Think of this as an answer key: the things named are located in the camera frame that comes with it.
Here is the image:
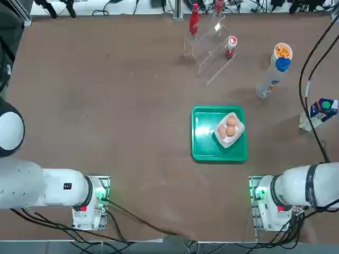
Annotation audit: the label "blue milk carton green cap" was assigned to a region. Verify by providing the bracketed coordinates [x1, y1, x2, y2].
[299, 97, 339, 132]

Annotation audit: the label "clear acrylic display stand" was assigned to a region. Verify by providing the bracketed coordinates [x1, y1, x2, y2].
[183, 14, 238, 87]

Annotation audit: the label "green plastic tray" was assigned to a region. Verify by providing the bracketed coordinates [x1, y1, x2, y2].
[191, 105, 248, 162]

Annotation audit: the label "white square dish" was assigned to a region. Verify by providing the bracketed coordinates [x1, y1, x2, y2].
[213, 112, 245, 148]

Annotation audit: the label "small bottle red white cap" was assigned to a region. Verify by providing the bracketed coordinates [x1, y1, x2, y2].
[225, 36, 238, 58]

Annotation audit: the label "red cola bottle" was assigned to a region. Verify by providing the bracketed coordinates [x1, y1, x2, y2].
[189, 2, 200, 38]

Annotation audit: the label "tall white bottle blue cap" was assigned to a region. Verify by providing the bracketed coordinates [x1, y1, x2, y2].
[255, 57, 291, 100]

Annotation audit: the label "red soda can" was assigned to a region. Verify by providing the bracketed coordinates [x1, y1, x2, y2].
[213, 0, 225, 15]

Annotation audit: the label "white cup of orange snacks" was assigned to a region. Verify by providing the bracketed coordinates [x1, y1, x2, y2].
[270, 43, 293, 66]

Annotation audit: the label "black tripod legs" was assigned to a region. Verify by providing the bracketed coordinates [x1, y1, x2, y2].
[33, 0, 77, 19]

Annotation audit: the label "black left arm base cables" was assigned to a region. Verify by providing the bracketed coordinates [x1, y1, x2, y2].
[10, 199, 186, 244]

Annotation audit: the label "aluminium frame post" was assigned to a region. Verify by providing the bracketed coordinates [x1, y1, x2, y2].
[173, 0, 184, 20]

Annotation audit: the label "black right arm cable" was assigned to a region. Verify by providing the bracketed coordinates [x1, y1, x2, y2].
[298, 18, 339, 164]

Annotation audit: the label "black background cables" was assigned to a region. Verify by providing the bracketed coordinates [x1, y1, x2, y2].
[91, 0, 339, 15]

